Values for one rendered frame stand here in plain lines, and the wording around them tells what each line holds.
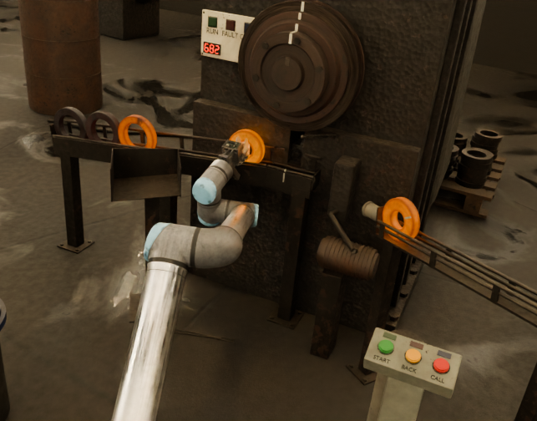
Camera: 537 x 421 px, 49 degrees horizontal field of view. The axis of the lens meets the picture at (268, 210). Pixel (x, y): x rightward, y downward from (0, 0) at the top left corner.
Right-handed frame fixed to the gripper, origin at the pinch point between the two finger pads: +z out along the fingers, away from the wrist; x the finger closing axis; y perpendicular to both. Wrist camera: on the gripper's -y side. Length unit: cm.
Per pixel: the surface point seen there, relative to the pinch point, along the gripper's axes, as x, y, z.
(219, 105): 16.8, 8.8, 9.7
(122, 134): 59, -7, -5
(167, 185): 22.8, -8.6, -26.6
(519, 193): -113, -131, 179
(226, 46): 15.5, 31.6, 18.3
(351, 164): -45.1, 3.9, -2.1
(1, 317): 35, -6, -105
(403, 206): -70, 5, -20
